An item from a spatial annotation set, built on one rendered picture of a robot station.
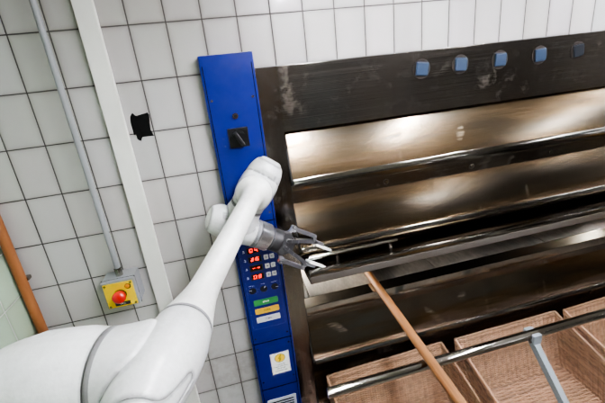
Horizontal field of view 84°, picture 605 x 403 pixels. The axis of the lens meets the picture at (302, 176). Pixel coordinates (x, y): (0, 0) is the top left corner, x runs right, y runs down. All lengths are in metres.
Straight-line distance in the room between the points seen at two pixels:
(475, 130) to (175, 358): 1.24
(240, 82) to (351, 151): 0.44
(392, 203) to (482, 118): 0.47
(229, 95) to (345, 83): 0.38
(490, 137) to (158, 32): 1.20
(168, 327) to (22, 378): 0.19
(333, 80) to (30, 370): 0.99
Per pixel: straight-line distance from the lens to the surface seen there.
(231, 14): 1.12
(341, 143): 1.20
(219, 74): 1.07
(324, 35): 1.16
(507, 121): 1.54
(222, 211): 1.03
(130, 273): 1.28
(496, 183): 1.60
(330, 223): 1.27
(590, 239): 2.11
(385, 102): 1.23
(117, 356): 0.58
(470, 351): 1.33
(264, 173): 0.96
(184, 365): 0.57
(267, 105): 1.12
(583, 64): 1.75
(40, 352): 0.65
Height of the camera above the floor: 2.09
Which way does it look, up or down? 18 degrees down
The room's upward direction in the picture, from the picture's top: 6 degrees counter-clockwise
